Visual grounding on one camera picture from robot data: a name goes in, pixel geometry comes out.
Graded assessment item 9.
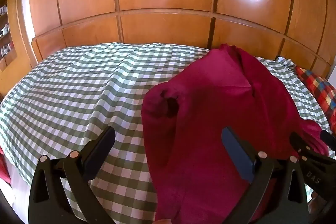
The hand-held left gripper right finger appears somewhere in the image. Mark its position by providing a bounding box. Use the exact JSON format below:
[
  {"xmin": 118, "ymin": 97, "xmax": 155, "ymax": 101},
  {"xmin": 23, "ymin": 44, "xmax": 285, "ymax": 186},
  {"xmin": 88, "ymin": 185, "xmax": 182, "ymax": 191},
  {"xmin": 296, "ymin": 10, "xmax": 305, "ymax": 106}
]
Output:
[{"xmin": 221, "ymin": 126, "xmax": 307, "ymax": 224}]

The red cloth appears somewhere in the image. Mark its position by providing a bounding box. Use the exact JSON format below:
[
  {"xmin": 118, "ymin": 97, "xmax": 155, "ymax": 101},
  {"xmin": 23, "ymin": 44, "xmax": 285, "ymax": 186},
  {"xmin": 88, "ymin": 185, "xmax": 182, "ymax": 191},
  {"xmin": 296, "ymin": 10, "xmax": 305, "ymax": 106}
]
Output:
[{"xmin": 0, "ymin": 147, "xmax": 11, "ymax": 185}]

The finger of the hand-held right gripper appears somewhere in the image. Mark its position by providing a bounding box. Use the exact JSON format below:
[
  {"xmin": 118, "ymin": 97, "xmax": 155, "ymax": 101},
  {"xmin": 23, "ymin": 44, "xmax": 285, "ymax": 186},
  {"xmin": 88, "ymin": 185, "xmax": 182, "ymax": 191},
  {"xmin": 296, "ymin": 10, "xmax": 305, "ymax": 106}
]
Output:
[
  {"xmin": 320, "ymin": 130, "xmax": 336, "ymax": 152},
  {"xmin": 289, "ymin": 132, "xmax": 315, "ymax": 159}
]

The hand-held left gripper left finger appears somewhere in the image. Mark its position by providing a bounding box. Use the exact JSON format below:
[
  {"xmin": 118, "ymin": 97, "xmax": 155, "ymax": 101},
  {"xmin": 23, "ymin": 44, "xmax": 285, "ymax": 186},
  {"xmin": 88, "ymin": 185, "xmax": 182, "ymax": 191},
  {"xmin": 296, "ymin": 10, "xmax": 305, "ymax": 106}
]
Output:
[{"xmin": 28, "ymin": 126, "xmax": 116, "ymax": 224}]

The wooden wall shelf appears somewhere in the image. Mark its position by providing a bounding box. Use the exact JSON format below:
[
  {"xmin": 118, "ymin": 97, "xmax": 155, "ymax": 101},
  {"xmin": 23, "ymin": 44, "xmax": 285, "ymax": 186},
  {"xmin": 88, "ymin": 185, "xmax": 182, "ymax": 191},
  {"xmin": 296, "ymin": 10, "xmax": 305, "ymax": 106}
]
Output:
[{"xmin": 0, "ymin": 0, "xmax": 19, "ymax": 72}]

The green white checked bed sheet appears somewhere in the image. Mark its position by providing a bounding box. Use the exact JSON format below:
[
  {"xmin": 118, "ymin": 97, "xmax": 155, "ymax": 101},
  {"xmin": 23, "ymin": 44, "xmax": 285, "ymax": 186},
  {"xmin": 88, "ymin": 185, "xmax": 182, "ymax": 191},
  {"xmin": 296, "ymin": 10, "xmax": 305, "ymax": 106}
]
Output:
[{"xmin": 0, "ymin": 42, "xmax": 331, "ymax": 224}]

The person's right hand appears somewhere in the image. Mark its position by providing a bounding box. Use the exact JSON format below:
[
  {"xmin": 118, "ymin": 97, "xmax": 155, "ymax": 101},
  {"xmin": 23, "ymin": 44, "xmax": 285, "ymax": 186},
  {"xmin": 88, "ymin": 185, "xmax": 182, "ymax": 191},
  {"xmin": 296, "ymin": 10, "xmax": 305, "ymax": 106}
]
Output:
[{"xmin": 308, "ymin": 186, "xmax": 327, "ymax": 216}]

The colourful plaid pillow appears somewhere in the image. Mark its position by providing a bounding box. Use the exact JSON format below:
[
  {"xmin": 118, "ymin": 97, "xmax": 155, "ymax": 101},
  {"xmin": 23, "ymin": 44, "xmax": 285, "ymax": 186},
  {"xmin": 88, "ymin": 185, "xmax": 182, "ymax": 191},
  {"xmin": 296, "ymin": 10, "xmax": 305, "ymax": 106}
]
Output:
[{"xmin": 294, "ymin": 65, "xmax": 336, "ymax": 135}]

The dark red garment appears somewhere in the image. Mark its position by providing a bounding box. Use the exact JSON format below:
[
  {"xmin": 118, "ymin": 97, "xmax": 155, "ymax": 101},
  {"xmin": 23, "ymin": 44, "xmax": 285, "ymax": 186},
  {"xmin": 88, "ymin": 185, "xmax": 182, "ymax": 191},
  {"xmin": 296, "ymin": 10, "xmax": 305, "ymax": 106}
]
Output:
[{"xmin": 141, "ymin": 43, "xmax": 332, "ymax": 224}]

